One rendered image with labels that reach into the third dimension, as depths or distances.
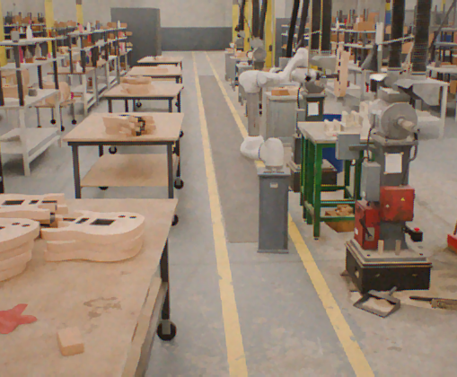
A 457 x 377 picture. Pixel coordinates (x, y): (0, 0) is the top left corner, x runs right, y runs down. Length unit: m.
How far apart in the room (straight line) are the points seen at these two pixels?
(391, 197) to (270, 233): 1.29
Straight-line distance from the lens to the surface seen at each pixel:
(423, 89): 4.38
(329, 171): 7.50
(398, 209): 4.71
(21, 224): 3.00
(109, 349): 2.24
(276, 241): 5.54
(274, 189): 5.41
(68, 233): 3.01
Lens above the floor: 1.96
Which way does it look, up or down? 15 degrees down
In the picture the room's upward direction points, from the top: straight up
